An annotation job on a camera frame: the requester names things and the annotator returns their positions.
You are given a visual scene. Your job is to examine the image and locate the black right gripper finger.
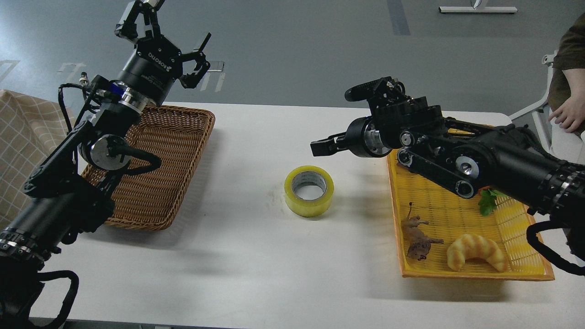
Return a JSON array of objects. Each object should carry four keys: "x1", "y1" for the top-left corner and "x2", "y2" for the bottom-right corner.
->
[{"x1": 310, "y1": 133, "x2": 348, "y2": 157}]

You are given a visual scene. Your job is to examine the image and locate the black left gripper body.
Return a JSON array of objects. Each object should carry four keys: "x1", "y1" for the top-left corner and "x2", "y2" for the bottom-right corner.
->
[{"x1": 117, "y1": 36, "x2": 182, "y2": 106}]

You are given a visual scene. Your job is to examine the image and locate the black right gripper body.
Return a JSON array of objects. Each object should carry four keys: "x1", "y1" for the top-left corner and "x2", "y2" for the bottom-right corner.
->
[{"x1": 344, "y1": 117, "x2": 380, "y2": 158}]

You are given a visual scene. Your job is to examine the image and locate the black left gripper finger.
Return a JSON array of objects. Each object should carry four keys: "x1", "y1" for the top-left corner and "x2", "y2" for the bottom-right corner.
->
[
  {"x1": 169, "y1": 32, "x2": 213, "y2": 89},
  {"x1": 114, "y1": 0, "x2": 166, "y2": 44}
]

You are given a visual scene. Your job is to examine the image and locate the yellow tape roll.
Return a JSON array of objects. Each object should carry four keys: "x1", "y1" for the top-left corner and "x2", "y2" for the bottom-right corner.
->
[{"x1": 283, "y1": 166, "x2": 335, "y2": 218}]

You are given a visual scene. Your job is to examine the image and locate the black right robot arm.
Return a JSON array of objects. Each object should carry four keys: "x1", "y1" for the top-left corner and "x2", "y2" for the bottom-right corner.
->
[{"x1": 310, "y1": 77, "x2": 585, "y2": 276}]

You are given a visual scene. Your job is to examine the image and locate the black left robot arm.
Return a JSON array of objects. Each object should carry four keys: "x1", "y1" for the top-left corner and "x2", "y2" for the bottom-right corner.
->
[{"x1": 1, "y1": 0, "x2": 211, "y2": 329}]

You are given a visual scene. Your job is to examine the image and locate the person's hand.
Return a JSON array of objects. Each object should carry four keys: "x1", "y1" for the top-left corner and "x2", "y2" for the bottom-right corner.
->
[{"x1": 548, "y1": 95, "x2": 585, "y2": 134}]

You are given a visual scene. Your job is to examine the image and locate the yellow plastic basket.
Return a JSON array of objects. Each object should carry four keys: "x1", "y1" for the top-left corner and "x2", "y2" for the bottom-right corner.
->
[{"x1": 386, "y1": 151, "x2": 554, "y2": 281}]

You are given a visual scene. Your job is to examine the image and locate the brown toy animal figure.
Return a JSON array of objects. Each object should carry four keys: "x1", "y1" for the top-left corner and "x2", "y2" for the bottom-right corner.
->
[{"x1": 401, "y1": 202, "x2": 445, "y2": 261}]

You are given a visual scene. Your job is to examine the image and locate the brown wicker basket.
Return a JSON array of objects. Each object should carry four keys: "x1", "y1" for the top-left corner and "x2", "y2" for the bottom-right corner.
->
[{"x1": 105, "y1": 106, "x2": 216, "y2": 231}]

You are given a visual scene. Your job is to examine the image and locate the beige checkered cloth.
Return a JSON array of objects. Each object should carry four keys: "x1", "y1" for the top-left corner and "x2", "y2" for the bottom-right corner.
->
[{"x1": 0, "y1": 89, "x2": 67, "y2": 229}]

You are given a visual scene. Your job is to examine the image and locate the orange toy carrot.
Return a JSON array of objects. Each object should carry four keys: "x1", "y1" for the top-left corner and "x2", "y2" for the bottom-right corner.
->
[{"x1": 477, "y1": 187, "x2": 508, "y2": 217}]

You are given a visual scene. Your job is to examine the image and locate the toy croissant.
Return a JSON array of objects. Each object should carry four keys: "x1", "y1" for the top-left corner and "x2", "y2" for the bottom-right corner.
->
[{"x1": 447, "y1": 233, "x2": 508, "y2": 272}]

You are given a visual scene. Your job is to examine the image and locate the white stand base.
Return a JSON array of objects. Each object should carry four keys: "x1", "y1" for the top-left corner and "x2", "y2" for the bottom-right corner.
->
[{"x1": 438, "y1": 0, "x2": 519, "y2": 14}]

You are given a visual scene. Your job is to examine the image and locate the white office chair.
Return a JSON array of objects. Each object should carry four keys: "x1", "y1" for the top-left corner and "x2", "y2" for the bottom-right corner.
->
[{"x1": 509, "y1": 49, "x2": 558, "y2": 156}]

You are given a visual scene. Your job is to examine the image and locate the person in olive clothing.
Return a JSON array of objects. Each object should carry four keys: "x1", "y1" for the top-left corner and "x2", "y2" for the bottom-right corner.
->
[{"x1": 548, "y1": 14, "x2": 585, "y2": 112}]

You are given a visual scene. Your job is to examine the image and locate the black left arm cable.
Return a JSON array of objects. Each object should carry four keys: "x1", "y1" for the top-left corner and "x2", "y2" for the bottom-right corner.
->
[{"x1": 32, "y1": 271, "x2": 80, "y2": 329}]

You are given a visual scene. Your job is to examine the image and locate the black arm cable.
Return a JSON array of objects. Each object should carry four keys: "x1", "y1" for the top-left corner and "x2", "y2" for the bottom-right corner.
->
[
  {"x1": 526, "y1": 220, "x2": 585, "y2": 276},
  {"x1": 32, "y1": 271, "x2": 80, "y2": 329}
]

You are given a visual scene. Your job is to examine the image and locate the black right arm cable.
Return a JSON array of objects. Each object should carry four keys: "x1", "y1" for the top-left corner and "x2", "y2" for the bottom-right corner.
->
[{"x1": 526, "y1": 220, "x2": 585, "y2": 276}]

